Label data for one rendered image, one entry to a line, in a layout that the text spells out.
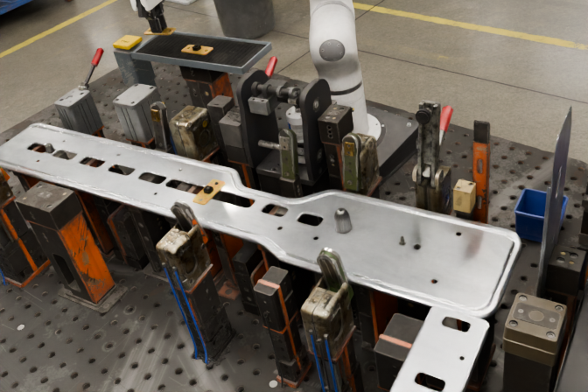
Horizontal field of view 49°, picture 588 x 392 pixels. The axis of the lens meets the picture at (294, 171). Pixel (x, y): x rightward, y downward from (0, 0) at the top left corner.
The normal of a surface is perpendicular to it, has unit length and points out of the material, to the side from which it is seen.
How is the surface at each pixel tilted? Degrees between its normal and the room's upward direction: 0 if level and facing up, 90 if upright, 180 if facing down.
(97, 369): 0
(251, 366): 0
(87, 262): 90
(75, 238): 90
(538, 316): 0
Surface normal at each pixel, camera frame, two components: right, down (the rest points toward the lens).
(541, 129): -0.16, -0.79
